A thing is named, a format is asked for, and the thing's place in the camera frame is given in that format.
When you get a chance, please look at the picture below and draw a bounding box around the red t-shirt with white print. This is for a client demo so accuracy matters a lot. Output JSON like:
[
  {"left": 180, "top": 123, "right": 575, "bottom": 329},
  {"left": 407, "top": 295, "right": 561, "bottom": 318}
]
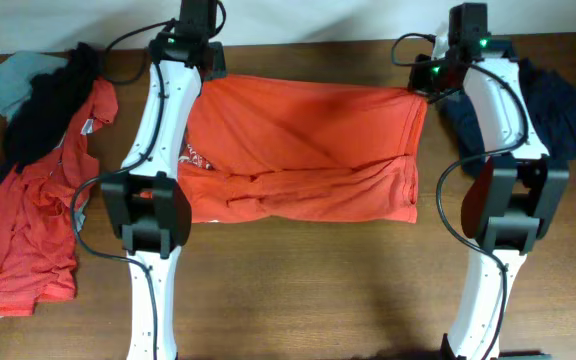
[{"left": 178, "top": 75, "right": 427, "bottom": 223}]

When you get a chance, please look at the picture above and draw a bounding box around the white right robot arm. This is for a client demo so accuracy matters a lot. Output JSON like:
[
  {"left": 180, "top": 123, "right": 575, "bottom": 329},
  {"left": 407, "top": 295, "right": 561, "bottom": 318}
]
[{"left": 411, "top": 34, "right": 569, "bottom": 359}]

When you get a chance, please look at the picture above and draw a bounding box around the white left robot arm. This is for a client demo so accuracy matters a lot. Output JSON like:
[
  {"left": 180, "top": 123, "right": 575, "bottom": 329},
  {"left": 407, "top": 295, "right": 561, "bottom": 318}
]
[{"left": 101, "top": 31, "right": 223, "bottom": 360}]

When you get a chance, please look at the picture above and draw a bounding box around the folded navy blue garment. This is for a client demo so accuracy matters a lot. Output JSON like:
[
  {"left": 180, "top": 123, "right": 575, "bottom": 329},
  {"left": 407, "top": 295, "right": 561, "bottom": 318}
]
[{"left": 438, "top": 59, "right": 576, "bottom": 160}]

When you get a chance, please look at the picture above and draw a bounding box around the black garment in pile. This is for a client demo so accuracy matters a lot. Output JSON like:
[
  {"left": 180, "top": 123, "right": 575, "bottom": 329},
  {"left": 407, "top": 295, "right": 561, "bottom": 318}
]
[{"left": 0, "top": 42, "right": 100, "bottom": 183}]

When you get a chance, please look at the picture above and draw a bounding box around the grey garment in pile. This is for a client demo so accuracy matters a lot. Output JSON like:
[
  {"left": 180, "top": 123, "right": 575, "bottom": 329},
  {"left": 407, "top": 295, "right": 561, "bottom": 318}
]
[{"left": 0, "top": 51, "right": 67, "bottom": 124}]

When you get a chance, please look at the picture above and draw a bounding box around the red mesh garment in pile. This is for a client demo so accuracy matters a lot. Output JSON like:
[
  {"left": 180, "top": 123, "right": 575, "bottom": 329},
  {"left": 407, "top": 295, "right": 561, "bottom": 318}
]
[{"left": 0, "top": 78, "right": 118, "bottom": 316}]

